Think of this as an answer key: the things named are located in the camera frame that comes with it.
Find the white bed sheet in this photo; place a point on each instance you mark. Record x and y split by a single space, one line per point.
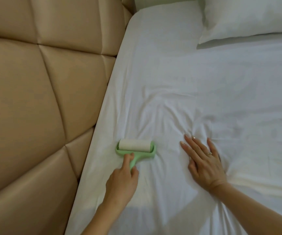
180 83

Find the green lint roller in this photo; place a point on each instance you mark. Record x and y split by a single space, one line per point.
143 154

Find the person's right hand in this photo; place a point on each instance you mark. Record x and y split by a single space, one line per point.
205 170

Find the person's right little finger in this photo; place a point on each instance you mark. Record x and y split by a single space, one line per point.
211 148

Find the person's right middle finger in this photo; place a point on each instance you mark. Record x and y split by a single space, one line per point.
192 145

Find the person's left hand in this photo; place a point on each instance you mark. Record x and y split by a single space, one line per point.
121 183

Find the person's right forearm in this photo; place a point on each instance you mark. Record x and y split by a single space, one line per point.
251 210

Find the beige padded headboard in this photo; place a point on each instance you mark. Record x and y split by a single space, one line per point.
33 107

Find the person's right thumb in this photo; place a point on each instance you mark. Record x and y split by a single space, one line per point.
191 167

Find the person's left forearm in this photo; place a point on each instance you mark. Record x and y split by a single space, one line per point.
104 220

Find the person's left thumb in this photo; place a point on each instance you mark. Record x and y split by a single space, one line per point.
136 174

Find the white pillow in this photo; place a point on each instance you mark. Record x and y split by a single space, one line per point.
248 17

